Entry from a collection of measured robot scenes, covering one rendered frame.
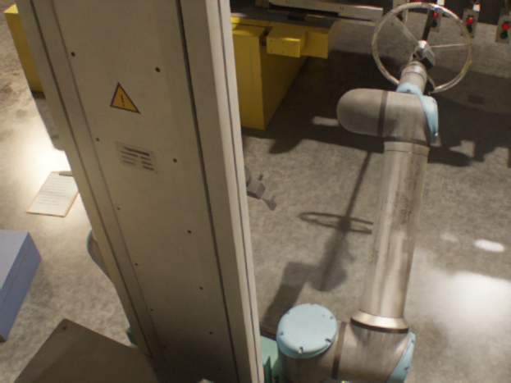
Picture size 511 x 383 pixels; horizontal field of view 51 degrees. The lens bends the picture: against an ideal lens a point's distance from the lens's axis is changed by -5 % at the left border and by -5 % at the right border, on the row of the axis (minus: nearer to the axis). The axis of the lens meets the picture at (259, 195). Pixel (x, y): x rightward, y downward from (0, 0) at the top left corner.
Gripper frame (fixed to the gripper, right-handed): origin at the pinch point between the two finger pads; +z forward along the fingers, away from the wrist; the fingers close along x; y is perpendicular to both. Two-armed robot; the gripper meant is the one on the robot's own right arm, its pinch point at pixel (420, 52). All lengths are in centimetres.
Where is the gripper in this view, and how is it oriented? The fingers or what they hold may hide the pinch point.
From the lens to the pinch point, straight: 220.6
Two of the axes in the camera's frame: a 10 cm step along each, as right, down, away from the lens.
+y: -7.0, -6.5, -2.8
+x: -6.2, 3.7, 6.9
